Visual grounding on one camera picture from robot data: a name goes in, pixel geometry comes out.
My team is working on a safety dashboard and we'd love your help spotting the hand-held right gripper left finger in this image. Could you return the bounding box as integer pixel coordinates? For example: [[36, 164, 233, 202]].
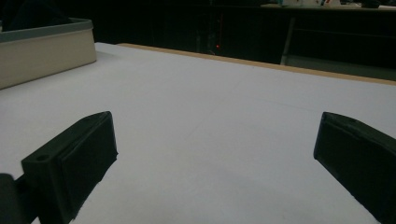
[[21, 110, 120, 224]]

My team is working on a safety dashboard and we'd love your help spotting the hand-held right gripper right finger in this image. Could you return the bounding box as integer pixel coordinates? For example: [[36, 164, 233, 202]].
[[313, 111, 396, 224]]

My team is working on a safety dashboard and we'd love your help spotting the beige plastic bin grey rim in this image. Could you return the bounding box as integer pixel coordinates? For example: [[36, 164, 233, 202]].
[[0, 18, 98, 91]]

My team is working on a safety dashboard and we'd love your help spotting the white-legged background desk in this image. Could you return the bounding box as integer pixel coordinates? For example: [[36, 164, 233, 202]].
[[261, 2, 396, 67]]

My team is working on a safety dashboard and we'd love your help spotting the white table cover sheet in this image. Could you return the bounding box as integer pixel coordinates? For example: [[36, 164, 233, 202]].
[[0, 41, 396, 224]]

